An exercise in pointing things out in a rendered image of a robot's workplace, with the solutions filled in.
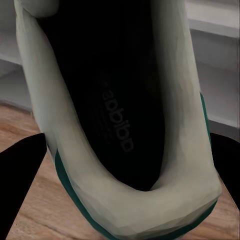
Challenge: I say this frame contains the gym shoe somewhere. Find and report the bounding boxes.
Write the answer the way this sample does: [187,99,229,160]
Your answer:
[14,0,222,240]

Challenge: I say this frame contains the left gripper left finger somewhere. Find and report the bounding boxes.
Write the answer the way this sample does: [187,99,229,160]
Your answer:
[0,133,48,240]

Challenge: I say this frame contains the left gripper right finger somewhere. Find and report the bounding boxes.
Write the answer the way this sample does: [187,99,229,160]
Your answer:
[210,132,240,210]

